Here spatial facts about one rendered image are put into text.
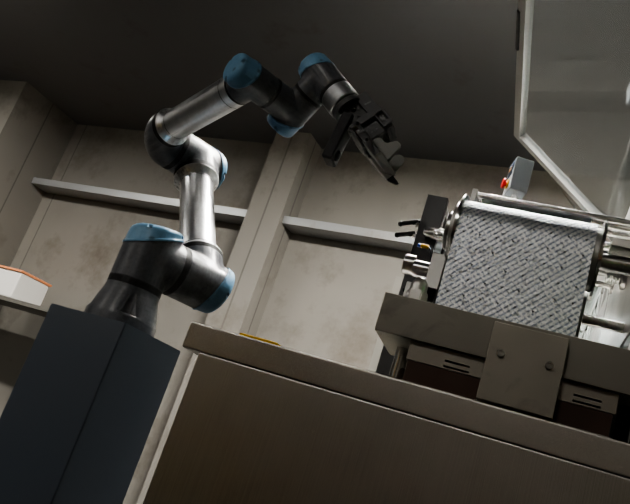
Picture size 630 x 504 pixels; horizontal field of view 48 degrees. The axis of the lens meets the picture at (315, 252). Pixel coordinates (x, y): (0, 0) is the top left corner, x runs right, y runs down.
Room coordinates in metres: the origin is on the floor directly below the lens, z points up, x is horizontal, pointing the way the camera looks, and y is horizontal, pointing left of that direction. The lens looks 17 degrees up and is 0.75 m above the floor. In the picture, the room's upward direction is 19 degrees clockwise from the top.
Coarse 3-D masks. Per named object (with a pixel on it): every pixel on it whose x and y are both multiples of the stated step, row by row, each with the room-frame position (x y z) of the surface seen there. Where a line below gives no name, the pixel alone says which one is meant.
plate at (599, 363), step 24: (384, 312) 1.00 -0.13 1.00; (408, 312) 0.99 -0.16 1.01; (432, 312) 0.98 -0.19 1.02; (456, 312) 0.97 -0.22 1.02; (384, 336) 1.03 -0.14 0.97; (408, 336) 0.99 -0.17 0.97; (432, 336) 0.98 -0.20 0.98; (456, 336) 0.97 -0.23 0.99; (480, 336) 0.96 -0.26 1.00; (576, 360) 0.91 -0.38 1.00; (600, 360) 0.90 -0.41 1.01; (624, 360) 0.89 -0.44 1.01; (600, 384) 0.90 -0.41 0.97; (624, 384) 0.89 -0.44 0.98
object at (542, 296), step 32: (448, 256) 1.18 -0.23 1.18; (480, 256) 1.16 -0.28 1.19; (448, 288) 1.17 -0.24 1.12; (480, 288) 1.15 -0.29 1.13; (512, 288) 1.14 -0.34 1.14; (544, 288) 1.12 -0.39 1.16; (576, 288) 1.10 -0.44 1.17; (512, 320) 1.13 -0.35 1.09; (544, 320) 1.11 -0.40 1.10; (576, 320) 1.10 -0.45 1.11
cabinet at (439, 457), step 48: (192, 384) 1.02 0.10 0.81; (240, 384) 1.00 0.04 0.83; (288, 384) 0.98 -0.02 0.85; (192, 432) 1.02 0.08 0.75; (240, 432) 0.99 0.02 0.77; (288, 432) 0.97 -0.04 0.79; (336, 432) 0.95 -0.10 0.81; (384, 432) 0.93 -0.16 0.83; (432, 432) 0.91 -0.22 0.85; (192, 480) 1.01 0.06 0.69; (240, 480) 0.98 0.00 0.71; (288, 480) 0.96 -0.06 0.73; (336, 480) 0.94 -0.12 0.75; (384, 480) 0.92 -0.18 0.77; (432, 480) 0.90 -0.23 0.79; (480, 480) 0.88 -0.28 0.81; (528, 480) 0.86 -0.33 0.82; (576, 480) 0.85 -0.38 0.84; (624, 480) 0.83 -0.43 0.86
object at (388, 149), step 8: (376, 144) 1.30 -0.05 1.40; (384, 144) 1.29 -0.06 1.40; (392, 144) 1.29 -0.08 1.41; (400, 144) 1.28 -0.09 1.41; (384, 152) 1.29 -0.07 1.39; (392, 152) 1.28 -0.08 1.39; (376, 160) 1.30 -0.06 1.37; (384, 160) 1.28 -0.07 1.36; (384, 168) 1.29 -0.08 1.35; (392, 168) 1.28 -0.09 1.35
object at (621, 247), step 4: (612, 240) 1.12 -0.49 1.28; (616, 240) 1.12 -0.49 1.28; (620, 240) 1.12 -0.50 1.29; (624, 240) 1.12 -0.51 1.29; (628, 240) 1.11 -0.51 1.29; (612, 244) 1.12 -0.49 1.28; (616, 244) 1.12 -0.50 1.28; (620, 244) 1.12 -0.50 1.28; (624, 244) 1.11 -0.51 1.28; (628, 244) 1.11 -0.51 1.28; (612, 248) 1.13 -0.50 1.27; (616, 248) 1.13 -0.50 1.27; (620, 248) 1.12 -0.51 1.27; (624, 248) 1.12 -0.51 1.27; (628, 248) 1.11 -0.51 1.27; (608, 252) 1.16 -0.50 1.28; (612, 252) 1.15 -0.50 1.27; (616, 252) 1.14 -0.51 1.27; (620, 252) 1.14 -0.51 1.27; (624, 252) 1.13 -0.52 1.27; (628, 252) 1.13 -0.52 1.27; (624, 256) 1.15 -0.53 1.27; (628, 256) 1.14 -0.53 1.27
